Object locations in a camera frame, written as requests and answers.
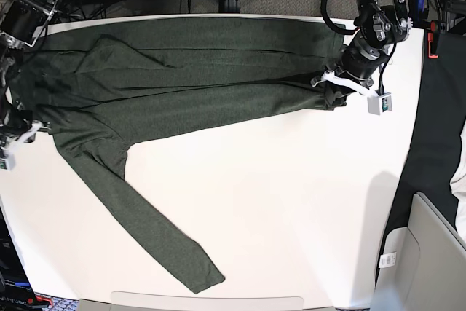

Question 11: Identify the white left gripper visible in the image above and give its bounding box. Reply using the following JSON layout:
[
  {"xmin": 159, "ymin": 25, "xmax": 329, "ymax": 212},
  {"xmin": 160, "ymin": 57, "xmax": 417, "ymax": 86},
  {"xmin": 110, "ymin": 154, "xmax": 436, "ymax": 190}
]
[{"xmin": 311, "ymin": 70, "xmax": 392, "ymax": 115}]

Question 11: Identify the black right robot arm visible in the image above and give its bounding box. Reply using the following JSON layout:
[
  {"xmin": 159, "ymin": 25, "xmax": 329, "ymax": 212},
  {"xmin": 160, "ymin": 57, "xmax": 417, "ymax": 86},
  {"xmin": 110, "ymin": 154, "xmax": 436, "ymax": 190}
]
[{"xmin": 1, "ymin": 0, "xmax": 63, "ymax": 170}]

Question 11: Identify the grey plastic bin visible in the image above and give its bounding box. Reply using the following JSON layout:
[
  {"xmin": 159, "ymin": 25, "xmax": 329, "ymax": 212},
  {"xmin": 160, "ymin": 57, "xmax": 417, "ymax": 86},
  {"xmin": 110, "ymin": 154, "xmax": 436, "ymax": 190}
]
[{"xmin": 370, "ymin": 192, "xmax": 465, "ymax": 310}]

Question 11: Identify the red clamp on table edge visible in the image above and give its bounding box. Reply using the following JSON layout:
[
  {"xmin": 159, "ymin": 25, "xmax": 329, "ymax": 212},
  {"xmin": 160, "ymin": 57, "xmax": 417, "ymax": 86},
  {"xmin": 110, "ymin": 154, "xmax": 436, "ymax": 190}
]
[{"xmin": 427, "ymin": 20, "xmax": 441, "ymax": 59}]

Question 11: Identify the blue handled tool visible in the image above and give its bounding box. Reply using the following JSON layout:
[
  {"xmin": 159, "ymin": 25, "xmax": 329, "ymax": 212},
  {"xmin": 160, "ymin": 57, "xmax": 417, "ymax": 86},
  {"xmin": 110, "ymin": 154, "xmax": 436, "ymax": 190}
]
[{"xmin": 414, "ymin": 0, "xmax": 425, "ymax": 22}]

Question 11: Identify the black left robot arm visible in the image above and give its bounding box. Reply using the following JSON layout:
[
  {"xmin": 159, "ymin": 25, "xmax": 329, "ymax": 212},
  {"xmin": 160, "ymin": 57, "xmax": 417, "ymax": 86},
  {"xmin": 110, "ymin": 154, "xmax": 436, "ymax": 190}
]
[{"xmin": 311, "ymin": 0, "xmax": 412, "ymax": 115}]

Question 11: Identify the dark green long-sleeve shirt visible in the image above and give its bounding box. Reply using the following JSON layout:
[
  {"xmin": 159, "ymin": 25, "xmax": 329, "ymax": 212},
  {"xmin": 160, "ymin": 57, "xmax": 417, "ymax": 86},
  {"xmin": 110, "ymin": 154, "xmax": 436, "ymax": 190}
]
[{"xmin": 7, "ymin": 17, "xmax": 344, "ymax": 293}]

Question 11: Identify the white cloth pile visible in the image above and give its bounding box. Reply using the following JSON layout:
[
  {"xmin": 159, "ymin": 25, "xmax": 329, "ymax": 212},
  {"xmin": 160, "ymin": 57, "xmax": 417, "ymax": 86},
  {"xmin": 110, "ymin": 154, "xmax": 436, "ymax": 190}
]
[{"xmin": 450, "ymin": 163, "xmax": 466, "ymax": 240}]

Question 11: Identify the dark grey cloth sheet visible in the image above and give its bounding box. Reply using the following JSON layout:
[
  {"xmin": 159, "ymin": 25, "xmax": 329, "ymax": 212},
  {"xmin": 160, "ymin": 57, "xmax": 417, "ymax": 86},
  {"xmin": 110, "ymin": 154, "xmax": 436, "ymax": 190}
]
[{"xmin": 374, "ymin": 28, "xmax": 466, "ymax": 283}]

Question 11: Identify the black box with orange print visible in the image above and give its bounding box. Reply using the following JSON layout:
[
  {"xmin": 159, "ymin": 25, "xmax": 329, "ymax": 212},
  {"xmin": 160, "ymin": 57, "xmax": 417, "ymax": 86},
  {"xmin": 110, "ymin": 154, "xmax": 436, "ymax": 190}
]
[{"xmin": 1, "ymin": 214, "xmax": 53, "ymax": 310}]

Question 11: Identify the white barcode label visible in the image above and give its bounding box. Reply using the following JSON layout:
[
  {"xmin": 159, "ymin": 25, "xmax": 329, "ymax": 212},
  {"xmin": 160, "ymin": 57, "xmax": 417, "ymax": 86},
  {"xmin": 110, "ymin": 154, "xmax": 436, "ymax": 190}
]
[{"xmin": 379, "ymin": 252, "xmax": 397, "ymax": 269}]

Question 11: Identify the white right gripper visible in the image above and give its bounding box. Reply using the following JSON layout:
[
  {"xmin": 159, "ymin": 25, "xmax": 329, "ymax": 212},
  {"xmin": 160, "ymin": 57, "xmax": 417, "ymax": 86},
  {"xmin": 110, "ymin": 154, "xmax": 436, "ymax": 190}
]
[{"xmin": 1, "ymin": 121, "xmax": 49, "ymax": 170}]

